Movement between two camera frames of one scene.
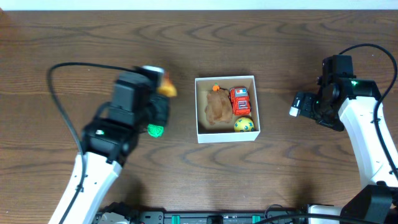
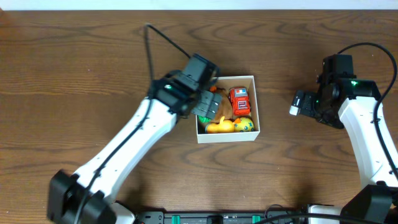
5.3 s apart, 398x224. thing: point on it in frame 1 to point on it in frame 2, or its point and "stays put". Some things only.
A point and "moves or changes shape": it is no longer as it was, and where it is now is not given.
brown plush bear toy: (218, 107) stays put
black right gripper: (309, 99) stays put
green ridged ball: (155, 131) moves or changes shape
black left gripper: (160, 109) to (207, 106)
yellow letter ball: (244, 124) stays put
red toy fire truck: (240, 101) stays put
